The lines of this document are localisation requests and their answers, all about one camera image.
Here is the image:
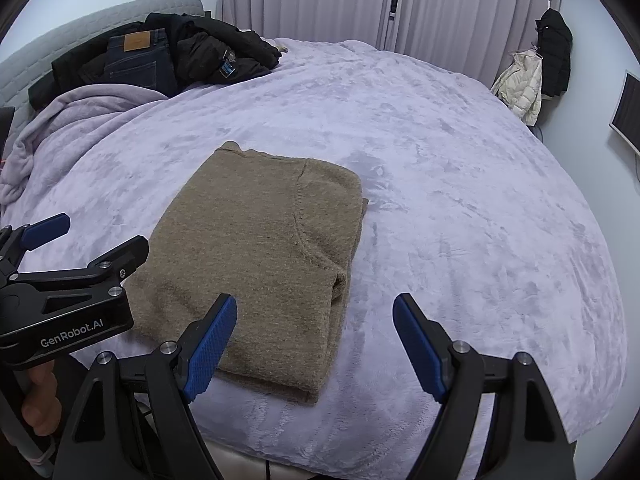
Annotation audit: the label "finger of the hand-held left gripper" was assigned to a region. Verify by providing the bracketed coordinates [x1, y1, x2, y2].
[10, 235, 151, 311]
[0, 213, 71, 271]

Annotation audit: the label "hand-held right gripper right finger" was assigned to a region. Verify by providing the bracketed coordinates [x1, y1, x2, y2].
[392, 294, 576, 480]

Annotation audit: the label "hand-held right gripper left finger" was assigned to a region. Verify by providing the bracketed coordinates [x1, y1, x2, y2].
[52, 294, 238, 480]

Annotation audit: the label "brown knit sweater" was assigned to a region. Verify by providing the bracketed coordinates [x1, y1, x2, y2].
[122, 141, 370, 405]

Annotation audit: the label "person's left hand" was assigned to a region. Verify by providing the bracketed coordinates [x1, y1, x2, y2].
[22, 360, 63, 436]

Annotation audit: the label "crumpled lilac fleece blanket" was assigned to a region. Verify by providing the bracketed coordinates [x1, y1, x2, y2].
[0, 85, 168, 211]

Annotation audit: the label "lavender fluffy bed blanket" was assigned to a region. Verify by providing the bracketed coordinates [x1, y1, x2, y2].
[0, 37, 628, 480]

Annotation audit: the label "dark blue jeans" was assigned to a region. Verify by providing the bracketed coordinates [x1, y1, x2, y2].
[104, 29, 178, 97]

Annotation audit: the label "black padded jacket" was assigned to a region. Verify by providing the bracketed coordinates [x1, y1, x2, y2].
[27, 12, 283, 108]

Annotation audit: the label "white hanging puffer jacket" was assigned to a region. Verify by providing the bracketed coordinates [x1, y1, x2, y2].
[491, 49, 543, 127]

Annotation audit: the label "black hanging puffer jacket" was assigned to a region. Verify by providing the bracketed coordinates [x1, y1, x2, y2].
[535, 8, 573, 98]

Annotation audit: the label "wall-mounted monitor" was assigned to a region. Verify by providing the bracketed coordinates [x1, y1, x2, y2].
[609, 71, 640, 157]

